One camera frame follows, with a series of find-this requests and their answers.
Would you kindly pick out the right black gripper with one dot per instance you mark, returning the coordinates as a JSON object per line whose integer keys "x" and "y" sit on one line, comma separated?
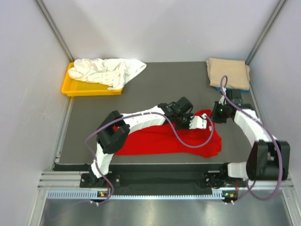
{"x": 215, "y": 117}

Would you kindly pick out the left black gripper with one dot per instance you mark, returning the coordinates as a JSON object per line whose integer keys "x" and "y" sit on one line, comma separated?
{"x": 188, "y": 116}

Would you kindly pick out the red t-shirt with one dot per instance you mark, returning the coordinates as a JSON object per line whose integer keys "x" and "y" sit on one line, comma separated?
{"x": 162, "y": 140}

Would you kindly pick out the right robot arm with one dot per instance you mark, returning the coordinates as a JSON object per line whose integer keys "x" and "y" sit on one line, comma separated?
{"x": 266, "y": 159}

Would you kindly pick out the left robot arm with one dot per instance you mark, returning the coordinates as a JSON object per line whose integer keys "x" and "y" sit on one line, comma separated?
{"x": 111, "y": 139}

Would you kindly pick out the folded blue t-shirt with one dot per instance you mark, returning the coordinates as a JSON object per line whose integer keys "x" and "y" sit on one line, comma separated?
{"x": 242, "y": 91}

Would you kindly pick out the folded beige t-shirt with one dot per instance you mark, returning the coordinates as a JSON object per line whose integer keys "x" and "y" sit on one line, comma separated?
{"x": 236, "y": 71}

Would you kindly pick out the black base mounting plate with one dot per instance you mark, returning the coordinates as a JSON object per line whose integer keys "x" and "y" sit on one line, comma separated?
{"x": 163, "y": 179}

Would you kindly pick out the white t-shirt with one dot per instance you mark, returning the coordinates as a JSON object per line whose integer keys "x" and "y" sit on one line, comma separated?
{"x": 114, "y": 73}

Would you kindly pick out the yellow plastic bin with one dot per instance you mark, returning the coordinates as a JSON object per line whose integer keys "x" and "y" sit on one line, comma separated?
{"x": 74, "y": 88}

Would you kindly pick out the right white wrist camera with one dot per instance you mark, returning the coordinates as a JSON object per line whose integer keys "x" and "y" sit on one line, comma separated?
{"x": 222, "y": 100}

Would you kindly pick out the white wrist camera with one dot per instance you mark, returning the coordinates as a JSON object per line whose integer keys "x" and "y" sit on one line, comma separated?
{"x": 198, "y": 122}
{"x": 222, "y": 100}

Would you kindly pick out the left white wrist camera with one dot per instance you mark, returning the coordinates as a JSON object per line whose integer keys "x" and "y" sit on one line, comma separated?
{"x": 198, "y": 122}

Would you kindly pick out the slotted grey cable duct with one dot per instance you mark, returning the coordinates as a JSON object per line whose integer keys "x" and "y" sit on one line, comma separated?
{"x": 102, "y": 195}

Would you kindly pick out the aluminium frame rail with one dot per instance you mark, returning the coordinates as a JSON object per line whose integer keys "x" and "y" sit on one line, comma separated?
{"x": 284, "y": 209}

